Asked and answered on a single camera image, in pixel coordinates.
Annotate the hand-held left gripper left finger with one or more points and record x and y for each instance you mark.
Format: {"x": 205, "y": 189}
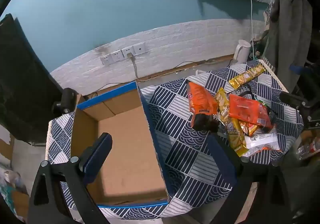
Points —
{"x": 96, "y": 161}

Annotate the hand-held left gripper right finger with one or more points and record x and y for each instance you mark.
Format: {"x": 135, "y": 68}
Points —
{"x": 222, "y": 161}

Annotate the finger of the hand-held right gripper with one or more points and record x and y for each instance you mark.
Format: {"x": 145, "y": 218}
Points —
{"x": 298, "y": 69}
{"x": 293, "y": 99}

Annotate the yellow popcorn packet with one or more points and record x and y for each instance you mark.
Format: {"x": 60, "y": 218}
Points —
{"x": 236, "y": 136}

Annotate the blue-taped cardboard box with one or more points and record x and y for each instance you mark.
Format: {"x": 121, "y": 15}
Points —
{"x": 130, "y": 144}

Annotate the white snack packet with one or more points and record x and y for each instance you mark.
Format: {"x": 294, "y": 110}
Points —
{"x": 262, "y": 140}

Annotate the red-orange snack packet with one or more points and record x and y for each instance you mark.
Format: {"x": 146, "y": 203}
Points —
{"x": 247, "y": 110}

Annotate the long yellow cracker packet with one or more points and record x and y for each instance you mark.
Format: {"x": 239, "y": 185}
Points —
{"x": 246, "y": 76}

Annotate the orange chip bag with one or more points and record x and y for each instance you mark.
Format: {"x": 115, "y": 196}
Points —
{"x": 200, "y": 101}

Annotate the clear plastic bottle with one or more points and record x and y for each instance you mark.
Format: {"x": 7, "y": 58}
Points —
{"x": 307, "y": 149}

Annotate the grey hanging coat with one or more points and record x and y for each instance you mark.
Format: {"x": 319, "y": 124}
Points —
{"x": 290, "y": 34}

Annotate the navy patterned tablecloth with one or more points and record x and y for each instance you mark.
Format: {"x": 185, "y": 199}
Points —
{"x": 180, "y": 119}

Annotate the white electric kettle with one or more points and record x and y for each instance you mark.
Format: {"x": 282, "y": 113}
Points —
{"x": 241, "y": 51}

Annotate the black round device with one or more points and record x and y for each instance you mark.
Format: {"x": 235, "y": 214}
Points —
{"x": 67, "y": 100}

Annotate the flattened cardboard piece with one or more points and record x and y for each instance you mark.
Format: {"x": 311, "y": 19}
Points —
{"x": 21, "y": 204}

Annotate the black hanging cloth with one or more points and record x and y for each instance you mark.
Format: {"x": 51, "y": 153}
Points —
{"x": 22, "y": 84}

